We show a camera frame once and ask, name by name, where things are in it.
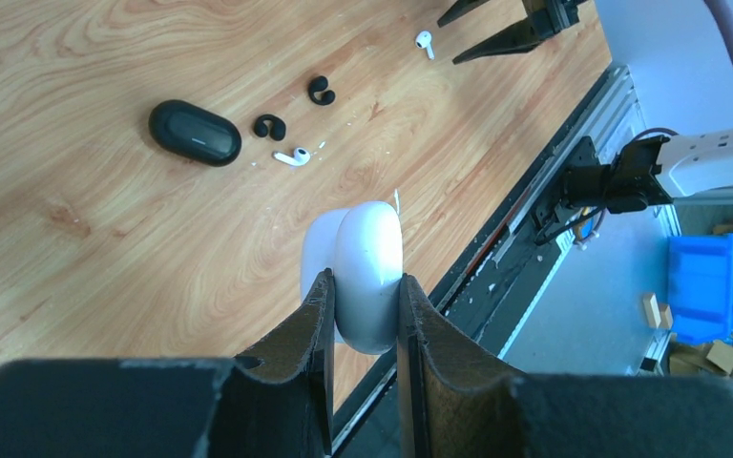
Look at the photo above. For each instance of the white earbud charging case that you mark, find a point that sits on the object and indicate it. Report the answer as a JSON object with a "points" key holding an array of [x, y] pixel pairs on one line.
{"points": [[363, 247]]}

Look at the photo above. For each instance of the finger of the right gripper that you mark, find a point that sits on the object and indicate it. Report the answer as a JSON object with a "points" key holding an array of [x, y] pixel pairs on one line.
{"points": [[457, 10], [520, 37]]}

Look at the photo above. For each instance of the black earbud charging case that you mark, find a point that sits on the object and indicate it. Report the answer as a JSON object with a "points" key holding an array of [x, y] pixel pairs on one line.
{"points": [[187, 130]]}

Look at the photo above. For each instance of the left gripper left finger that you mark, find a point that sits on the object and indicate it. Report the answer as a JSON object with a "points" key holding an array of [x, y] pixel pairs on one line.
{"points": [[277, 400]]}

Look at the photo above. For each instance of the blue plastic bin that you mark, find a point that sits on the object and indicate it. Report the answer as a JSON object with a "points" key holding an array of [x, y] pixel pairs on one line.
{"points": [[700, 287]]}

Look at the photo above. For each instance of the black earbud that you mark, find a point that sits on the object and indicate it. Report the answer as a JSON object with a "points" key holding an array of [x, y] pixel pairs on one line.
{"points": [[318, 91], [271, 126]]}

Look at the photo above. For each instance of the white earbud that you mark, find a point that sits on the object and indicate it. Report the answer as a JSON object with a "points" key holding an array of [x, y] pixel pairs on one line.
{"points": [[298, 158], [423, 41]]}

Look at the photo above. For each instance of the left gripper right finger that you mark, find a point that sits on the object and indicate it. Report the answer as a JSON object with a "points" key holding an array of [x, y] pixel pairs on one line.
{"points": [[454, 397]]}

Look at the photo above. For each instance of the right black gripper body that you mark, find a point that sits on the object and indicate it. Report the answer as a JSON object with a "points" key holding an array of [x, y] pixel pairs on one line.
{"points": [[557, 15]]}

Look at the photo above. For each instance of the black earbud right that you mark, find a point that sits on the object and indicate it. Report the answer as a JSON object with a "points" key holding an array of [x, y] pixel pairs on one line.
{"points": [[318, 91]]}

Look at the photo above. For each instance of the black earbud left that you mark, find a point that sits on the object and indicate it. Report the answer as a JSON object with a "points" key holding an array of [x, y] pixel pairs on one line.
{"points": [[271, 126]]}

